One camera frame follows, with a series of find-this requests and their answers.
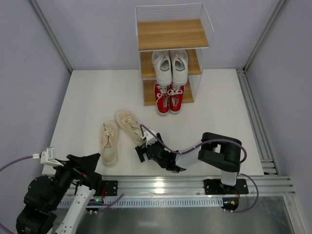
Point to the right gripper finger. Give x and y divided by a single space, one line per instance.
141 151
159 139

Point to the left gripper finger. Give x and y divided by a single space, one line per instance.
81 161
89 169

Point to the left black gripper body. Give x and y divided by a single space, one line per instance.
73 167

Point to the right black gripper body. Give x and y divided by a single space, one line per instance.
143 152

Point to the beige sneaker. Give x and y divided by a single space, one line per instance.
129 124
109 138

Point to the red canvas sneaker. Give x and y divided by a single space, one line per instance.
175 94
161 96

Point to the white sneaker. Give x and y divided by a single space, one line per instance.
162 66
179 61

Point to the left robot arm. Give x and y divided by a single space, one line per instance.
45 194

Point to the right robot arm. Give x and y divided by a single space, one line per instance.
219 151

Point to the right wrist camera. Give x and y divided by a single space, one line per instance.
149 137

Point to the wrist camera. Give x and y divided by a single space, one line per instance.
47 157
149 137

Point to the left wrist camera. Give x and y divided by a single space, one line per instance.
47 157

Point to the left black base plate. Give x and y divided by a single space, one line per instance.
107 188

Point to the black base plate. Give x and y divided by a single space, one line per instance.
215 187
107 188

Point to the aluminium mounting rail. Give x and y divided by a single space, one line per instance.
149 186

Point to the white slotted cable duct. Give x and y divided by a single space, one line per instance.
168 202

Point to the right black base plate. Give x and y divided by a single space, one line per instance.
215 187

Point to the white wire shoe shelf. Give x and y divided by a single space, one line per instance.
173 27

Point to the right aluminium frame rail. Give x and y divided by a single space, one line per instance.
261 139

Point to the left corner aluminium post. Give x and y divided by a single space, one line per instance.
43 21

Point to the corner aluminium post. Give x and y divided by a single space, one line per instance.
43 21
269 26

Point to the right corner aluminium post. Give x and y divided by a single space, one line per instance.
269 26

